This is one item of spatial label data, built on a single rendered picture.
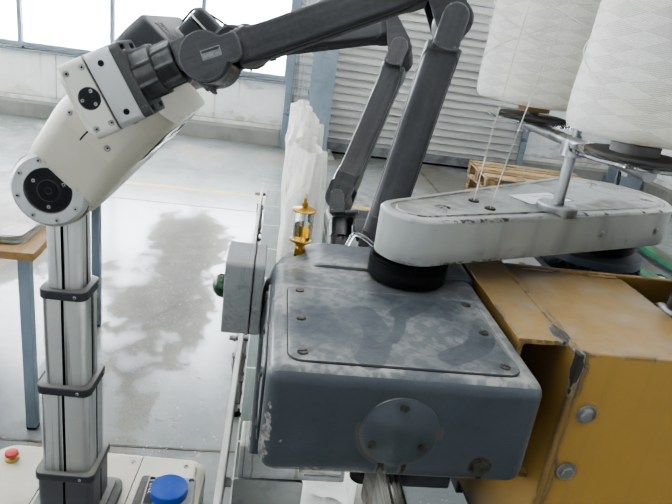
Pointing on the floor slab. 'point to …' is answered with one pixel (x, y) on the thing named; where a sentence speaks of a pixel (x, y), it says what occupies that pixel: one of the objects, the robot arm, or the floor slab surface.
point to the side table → (27, 252)
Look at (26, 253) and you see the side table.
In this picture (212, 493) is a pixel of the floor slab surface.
